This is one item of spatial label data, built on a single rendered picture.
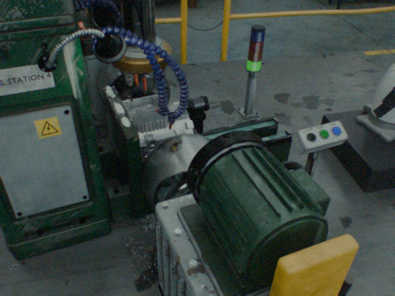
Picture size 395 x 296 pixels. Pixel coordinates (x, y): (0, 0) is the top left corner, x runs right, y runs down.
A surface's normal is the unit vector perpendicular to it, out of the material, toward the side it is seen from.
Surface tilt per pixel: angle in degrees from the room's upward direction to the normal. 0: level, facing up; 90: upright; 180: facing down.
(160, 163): 39
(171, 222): 0
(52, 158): 90
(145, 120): 90
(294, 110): 0
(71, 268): 0
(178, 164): 21
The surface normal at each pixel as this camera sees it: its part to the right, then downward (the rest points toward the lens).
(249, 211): -0.58, -0.45
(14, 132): 0.39, 0.58
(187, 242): 0.03, -0.79
